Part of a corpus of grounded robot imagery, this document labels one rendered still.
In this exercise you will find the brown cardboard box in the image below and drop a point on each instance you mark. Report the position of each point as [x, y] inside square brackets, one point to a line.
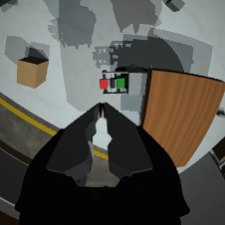
[32, 71]

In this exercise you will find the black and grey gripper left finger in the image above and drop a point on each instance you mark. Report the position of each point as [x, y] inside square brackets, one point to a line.
[69, 152]

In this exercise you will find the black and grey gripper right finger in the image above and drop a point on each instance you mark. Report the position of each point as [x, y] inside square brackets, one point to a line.
[134, 152]

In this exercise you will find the black cube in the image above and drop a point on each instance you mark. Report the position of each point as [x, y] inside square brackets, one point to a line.
[175, 5]

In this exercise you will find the black rectangular bar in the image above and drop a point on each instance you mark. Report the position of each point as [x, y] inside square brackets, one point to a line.
[221, 114]

